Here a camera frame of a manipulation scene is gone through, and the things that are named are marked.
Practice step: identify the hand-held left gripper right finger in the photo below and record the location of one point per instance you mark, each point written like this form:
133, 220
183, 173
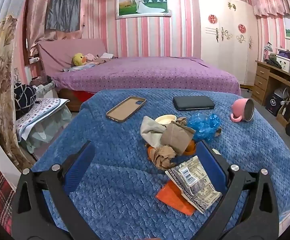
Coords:
211, 165

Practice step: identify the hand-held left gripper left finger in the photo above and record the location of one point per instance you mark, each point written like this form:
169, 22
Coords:
81, 163

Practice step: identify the printed snack wrapper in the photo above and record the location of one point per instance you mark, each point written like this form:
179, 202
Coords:
192, 180

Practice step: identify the orange peel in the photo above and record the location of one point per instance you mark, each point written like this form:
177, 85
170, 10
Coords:
151, 153
191, 148

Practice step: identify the blue plastic bag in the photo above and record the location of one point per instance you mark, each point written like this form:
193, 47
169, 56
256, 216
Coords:
203, 126

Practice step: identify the brown cardboard tube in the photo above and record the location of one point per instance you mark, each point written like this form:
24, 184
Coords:
177, 137

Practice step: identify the brown paper ball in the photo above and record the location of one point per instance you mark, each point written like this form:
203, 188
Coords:
163, 156

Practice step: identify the orange packet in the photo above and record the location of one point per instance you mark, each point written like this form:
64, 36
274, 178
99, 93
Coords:
170, 195

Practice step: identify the small brown paper scrap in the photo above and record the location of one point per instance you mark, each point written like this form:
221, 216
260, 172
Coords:
181, 120

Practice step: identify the small white bowl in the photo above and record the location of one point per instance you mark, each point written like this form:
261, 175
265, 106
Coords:
165, 119

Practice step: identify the beige tissue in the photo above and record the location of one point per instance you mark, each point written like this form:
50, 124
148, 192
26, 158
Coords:
150, 130

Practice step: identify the brown cardboard box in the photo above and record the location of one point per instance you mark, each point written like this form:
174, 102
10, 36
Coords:
286, 115

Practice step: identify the black carton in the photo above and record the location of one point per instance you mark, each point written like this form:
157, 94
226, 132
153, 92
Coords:
272, 105

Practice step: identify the white fan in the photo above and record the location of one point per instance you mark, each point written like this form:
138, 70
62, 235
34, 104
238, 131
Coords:
281, 93

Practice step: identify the blue fleece blanket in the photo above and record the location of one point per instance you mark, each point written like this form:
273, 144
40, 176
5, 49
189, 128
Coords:
120, 180

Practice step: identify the pale green cloth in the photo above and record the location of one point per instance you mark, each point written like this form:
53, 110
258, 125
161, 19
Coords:
47, 130

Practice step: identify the wooden desk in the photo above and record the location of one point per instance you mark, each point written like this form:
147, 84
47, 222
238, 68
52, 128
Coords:
261, 80

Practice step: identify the pink mug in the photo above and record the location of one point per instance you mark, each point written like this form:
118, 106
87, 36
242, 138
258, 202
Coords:
237, 107

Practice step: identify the black smartphone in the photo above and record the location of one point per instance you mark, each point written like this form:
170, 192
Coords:
193, 103

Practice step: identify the polka dot cloth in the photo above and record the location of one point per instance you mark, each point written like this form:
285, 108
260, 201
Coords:
42, 110

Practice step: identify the brown phone case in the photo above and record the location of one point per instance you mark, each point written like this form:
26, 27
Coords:
125, 110

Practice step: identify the white storage box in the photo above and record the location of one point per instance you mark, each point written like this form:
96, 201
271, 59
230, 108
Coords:
284, 63

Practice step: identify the dark green bag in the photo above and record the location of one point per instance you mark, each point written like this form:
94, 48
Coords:
272, 62

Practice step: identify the purple box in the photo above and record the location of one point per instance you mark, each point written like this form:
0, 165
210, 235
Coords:
283, 53

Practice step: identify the red plaid cloth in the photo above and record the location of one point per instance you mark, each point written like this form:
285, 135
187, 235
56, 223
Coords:
2, 197

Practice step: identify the dark patterned bag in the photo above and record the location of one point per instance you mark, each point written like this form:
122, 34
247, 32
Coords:
24, 97

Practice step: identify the desk lamp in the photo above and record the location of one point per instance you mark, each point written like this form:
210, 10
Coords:
267, 47

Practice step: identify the light blue cloth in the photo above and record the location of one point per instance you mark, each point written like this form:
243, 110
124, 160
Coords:
77, 67

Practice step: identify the yellow duck plush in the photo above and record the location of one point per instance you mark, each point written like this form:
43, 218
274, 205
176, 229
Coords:
78, 59

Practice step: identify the pink cloth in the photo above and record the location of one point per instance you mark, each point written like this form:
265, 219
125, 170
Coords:
91, 57

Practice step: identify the white wardrobe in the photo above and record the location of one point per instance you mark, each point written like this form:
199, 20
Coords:
210, 55

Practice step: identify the bed with purple dotted cover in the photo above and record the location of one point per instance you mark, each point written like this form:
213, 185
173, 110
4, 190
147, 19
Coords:
147, 75

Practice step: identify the white cloth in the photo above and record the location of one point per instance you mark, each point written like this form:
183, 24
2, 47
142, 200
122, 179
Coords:
107, 55

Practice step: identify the pink bed headboard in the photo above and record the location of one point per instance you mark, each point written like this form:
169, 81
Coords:
60, 52

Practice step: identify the white power strip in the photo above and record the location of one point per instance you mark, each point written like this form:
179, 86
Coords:
33, 60

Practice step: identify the red paper decoration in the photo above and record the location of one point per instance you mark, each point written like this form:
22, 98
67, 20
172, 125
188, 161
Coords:
212, 19
242, 28

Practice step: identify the gold wardrobe ornament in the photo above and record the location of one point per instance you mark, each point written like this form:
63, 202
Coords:
232, 6

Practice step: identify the pink satin curtain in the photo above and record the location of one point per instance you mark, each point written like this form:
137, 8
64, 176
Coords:
34, 17

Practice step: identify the grey cloth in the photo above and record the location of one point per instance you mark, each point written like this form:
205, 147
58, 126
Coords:
62, 7

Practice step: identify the framed wedding photo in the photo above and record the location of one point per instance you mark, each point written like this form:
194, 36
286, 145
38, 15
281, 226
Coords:
142, 5

